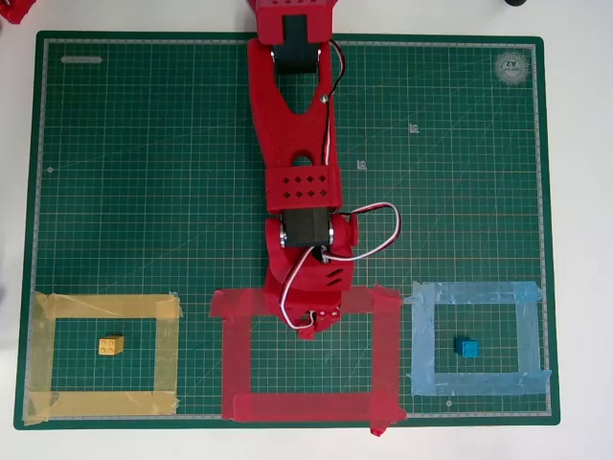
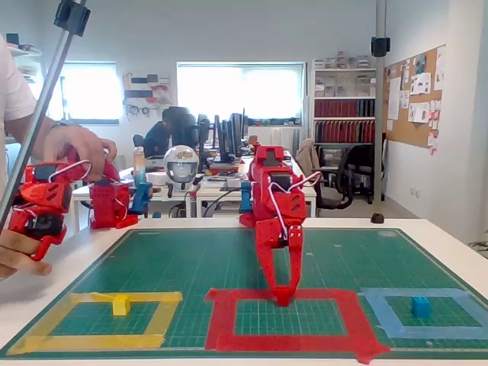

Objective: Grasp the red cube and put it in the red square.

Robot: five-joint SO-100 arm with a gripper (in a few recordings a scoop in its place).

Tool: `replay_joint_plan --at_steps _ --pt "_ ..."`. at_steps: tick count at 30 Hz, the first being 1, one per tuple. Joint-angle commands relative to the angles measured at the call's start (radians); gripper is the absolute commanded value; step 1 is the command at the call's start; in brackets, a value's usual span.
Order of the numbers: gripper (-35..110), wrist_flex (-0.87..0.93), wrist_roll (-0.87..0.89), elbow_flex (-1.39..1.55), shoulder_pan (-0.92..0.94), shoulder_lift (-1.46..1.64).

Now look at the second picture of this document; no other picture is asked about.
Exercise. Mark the white helmet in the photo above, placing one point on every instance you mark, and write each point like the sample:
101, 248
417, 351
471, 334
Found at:
181, 167

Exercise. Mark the blue toy brick cube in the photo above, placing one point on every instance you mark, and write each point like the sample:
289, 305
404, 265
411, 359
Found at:
420, 308

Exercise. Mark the white shelf unit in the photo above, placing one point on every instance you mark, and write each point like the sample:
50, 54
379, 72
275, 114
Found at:
345, 98

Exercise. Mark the white drawing sheet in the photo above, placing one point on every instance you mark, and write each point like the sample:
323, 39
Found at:
418, 112

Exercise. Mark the small black round object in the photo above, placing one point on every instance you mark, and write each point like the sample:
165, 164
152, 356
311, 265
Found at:
376, 218

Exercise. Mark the clear storage boxes row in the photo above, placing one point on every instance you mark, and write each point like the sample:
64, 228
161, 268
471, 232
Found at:
343, 85
347, 61

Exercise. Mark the yellow toy brick cube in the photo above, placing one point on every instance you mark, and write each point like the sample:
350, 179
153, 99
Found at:
121, 306

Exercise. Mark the black monitor with stand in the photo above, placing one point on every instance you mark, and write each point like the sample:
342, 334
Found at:
230, 133

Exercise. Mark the green plant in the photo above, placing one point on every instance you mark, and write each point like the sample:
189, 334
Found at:
478, 246

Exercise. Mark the person's left forearm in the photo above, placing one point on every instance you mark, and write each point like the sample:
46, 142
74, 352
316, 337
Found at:
19, 131

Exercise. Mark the long white desk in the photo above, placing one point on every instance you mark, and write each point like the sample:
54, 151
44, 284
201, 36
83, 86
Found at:
310, 192

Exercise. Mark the white wall socket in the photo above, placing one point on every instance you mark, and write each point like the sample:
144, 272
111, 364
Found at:
415, 192

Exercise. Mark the large black monitor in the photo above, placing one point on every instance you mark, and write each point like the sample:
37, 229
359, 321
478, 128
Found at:
183, 126

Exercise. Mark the beige jacket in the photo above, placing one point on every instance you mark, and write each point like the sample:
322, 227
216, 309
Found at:
307, 160

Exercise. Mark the red robot arm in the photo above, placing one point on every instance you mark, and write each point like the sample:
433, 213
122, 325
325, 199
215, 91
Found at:
263, 179

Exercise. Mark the person's left hand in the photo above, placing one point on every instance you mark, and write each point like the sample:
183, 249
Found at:
76, 141

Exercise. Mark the red and black binders row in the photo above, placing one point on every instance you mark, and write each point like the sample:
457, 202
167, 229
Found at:
343, 131
343, 108

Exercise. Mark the small bright window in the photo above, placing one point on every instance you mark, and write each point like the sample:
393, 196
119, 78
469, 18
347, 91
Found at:
91, 91

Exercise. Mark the grey metal pole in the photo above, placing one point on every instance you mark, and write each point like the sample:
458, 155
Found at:
380, 114

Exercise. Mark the black chair of seated person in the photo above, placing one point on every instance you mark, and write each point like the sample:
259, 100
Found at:
138, 143

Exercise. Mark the black pole clamp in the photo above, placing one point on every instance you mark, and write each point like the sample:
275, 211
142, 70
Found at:
380, 46
72, 17

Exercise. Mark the large blue table clamp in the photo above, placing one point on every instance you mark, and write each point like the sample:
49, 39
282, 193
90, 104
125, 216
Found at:
141, 198

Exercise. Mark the printed photo sheet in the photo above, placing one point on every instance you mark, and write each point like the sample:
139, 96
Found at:
420, 84

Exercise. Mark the blue tape square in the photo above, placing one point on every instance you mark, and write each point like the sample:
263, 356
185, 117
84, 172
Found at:
438, 331

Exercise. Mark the silver metal pole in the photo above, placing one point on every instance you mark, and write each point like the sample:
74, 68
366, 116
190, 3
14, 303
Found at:
49, 87

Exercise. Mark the tall white paper sheet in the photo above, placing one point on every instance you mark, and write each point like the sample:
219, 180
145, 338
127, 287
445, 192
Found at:
394, 97

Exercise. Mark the yellow tape square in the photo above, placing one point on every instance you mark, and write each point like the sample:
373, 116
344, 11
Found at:
95, 341

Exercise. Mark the red tape square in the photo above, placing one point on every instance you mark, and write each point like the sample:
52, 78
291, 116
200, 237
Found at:
282, 341

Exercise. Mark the black office chair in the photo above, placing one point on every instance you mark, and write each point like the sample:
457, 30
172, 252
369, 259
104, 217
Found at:
343, 179

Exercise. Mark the green cutting mat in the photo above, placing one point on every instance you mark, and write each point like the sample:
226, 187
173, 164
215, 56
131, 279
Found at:
190, 259

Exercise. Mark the person's right hand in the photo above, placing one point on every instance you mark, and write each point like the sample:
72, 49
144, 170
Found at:
15, 251

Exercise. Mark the seated person in dark shirt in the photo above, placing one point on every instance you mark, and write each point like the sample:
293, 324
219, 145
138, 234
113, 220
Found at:
154, 141

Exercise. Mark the wall tool rack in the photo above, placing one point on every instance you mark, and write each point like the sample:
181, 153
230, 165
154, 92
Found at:
146, 91

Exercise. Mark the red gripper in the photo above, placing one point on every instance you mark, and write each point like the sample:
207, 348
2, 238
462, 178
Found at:
275, 239

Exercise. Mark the small blue block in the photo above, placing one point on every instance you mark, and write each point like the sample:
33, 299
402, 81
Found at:
156, 215

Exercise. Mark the white round device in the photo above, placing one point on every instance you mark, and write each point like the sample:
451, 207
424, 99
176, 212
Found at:
156, 178

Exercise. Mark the wide bright window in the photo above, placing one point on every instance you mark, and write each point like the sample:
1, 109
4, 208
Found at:
240, 91

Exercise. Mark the colourful drinking bottle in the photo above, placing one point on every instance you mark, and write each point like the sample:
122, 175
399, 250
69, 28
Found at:
139, 167

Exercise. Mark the narrow black monitor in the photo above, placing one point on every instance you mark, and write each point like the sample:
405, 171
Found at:
204, 131

